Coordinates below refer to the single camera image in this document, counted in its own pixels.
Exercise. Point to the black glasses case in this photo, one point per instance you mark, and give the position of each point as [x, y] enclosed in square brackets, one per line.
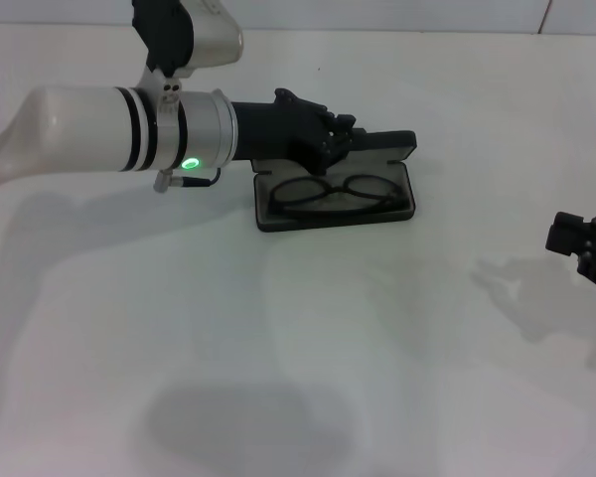
[392, 144]

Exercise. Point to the black glasses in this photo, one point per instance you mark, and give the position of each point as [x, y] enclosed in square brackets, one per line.
[305, 195]

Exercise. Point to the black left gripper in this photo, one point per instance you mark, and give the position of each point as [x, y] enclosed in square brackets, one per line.
[278, 129]

